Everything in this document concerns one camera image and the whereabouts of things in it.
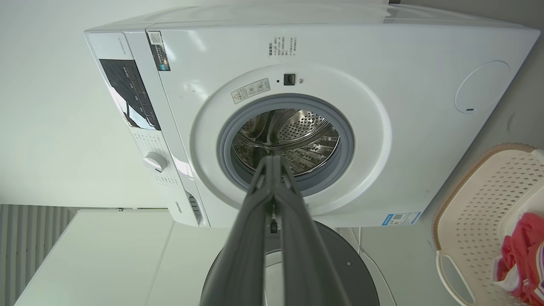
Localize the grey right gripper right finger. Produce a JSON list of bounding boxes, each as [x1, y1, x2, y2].
[[273, 156, 354, 306]]

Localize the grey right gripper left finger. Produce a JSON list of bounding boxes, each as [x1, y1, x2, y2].
[[211, 155, 277, 306]]

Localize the round black glass washer door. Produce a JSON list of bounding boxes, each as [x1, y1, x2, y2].
[[200, 219, 380, 306]]

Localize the white front-load washing machine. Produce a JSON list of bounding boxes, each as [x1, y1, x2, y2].
[[84, 4, 541, 229]]

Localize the blue energy label sticker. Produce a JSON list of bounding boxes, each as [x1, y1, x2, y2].
[[382, 212, 421, 226]]

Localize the white washer control knob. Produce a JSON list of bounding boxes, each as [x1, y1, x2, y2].
[[143, 152, 169, 173]]

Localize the stainless steel washer drum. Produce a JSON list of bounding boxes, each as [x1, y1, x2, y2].
[[232, 108, 340, 177]]

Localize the white cabinet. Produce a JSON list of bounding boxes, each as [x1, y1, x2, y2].
[[15, 208, 232, 306]]

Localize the white warning label sticker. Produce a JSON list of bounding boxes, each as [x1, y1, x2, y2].
[[231, 78, 271, 105]]

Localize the cream plastic laundry basket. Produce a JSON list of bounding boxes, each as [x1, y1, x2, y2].
[[433, 143, 544, 306]]

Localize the black washer control panel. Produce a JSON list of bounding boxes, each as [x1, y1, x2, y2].
[[99, 59, 161, 131]]

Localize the small printed text label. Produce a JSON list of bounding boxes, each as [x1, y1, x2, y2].
[[268, 36, 298, 58]]

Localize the grey ribbed panel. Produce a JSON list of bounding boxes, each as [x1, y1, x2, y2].
[[0, 204, 78, 306]]

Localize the dark QR code sticker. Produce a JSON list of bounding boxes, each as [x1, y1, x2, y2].
[[147, 31, 171, 72]]

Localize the red and white garment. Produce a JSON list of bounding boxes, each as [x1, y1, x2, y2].
[[492, 212, 544, 306]]

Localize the round white filter cover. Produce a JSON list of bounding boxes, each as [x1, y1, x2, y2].
[[455, 60, 511, 114]]

